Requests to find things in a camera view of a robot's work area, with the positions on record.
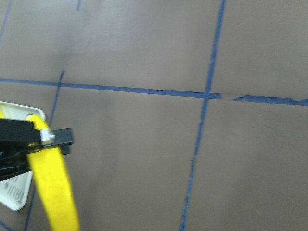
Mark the white bear tray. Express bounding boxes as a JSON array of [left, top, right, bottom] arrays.
[[0, 101, 46, 211]]

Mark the yellow banana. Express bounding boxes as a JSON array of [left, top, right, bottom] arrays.
[[26, 114, 80, 231], [0, 110, 4, 119]]

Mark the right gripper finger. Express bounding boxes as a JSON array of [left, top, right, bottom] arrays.
[[0, 119, 73, 154], [0, 146, 70, 180]]

